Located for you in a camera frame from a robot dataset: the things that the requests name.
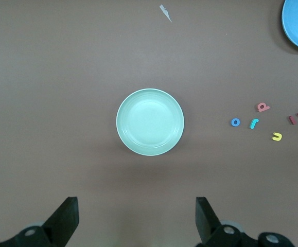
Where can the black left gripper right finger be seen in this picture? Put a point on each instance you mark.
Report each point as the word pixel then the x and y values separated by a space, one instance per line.
pixel 208 223

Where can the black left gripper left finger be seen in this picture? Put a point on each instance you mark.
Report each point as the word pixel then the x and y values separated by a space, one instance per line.
pixel 61 223

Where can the blue foam letter o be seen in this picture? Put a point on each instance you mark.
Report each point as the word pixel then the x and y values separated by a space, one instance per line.
pixel 232 122

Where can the teal foam letter j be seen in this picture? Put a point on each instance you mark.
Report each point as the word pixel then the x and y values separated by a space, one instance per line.
pixel 253 124

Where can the pink foam letter p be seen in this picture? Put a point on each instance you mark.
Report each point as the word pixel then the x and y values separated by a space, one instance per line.
pixel 265 109

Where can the yellow foam letter u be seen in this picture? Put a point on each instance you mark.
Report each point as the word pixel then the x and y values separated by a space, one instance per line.
pixel 276 139

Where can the green plate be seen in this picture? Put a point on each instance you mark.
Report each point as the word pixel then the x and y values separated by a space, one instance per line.
pixel 150 122

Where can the dark red foam letter i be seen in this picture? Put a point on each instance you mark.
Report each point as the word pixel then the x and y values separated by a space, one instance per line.
pixel 292 120

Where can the brown table cover sheet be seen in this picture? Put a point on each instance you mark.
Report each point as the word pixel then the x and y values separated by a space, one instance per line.
pixel 61 77

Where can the white paper scrap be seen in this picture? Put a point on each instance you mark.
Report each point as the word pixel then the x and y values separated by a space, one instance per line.
pixel 165 12

